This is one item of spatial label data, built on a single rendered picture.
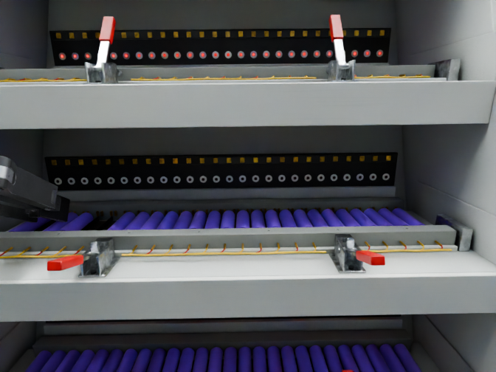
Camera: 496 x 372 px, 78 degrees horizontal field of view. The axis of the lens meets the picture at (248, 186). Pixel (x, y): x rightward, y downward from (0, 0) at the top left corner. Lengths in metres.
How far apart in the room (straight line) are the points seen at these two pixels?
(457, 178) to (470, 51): 0.15
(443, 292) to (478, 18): 0.31
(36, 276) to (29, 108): 0.18
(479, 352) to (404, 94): 0.31
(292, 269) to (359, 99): 0.19
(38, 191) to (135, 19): 0.38
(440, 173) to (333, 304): 0.25
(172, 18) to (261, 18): 0.16
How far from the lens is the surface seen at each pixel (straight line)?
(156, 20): 0.63
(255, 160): 0.47
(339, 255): 0.35
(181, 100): 0.35
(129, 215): 0.46
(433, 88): 0.40
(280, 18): 0.62
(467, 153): 0.46
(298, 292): 0.33
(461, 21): 0.50
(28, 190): 0.34
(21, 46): 0.62
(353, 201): 0.50
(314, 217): 0.43
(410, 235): 0.41
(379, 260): 0.28
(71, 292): 0.37
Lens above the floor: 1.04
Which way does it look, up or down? 5 degrees up
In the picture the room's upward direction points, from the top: 1 degrees counter-clockwise
